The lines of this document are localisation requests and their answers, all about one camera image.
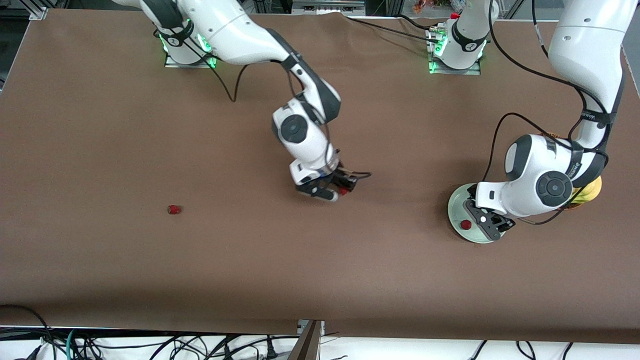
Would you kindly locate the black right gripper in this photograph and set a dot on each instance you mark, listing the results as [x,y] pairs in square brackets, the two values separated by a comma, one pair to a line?
[341,178]

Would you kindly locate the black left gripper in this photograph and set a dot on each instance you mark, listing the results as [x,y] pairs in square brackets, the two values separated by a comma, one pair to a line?
[503,227]

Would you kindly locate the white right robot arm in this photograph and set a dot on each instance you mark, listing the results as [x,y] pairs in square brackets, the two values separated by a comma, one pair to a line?
[235,35]

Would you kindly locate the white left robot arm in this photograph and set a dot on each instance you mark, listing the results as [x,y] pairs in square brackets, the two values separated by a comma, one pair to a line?
[585,55]

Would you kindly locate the pale green round plate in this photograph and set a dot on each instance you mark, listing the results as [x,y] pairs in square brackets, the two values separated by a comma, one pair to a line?
[456,215]

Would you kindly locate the brown wicker basket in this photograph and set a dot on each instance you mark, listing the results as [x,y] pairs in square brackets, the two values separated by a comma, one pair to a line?
[575,206]

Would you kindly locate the brown table cloth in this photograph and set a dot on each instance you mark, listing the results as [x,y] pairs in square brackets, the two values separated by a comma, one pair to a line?
[320,260]

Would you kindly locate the yellow banana bunch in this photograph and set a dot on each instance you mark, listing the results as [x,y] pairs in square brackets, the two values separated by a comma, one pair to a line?
[592,192]

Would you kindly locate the colourful toy pile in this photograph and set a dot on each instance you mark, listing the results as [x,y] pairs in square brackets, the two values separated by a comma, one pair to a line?
[435,5]

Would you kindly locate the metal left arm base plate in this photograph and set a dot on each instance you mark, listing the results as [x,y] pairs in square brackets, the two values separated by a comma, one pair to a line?
[455,71]

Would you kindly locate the brown wooden post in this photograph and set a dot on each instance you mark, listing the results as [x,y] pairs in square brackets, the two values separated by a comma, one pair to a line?
[306,345]

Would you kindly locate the aluminium profile frame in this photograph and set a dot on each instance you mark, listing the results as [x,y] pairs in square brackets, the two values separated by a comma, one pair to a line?
[327,6]

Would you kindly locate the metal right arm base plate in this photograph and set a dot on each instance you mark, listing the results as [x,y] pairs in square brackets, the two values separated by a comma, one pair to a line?
[190,64]

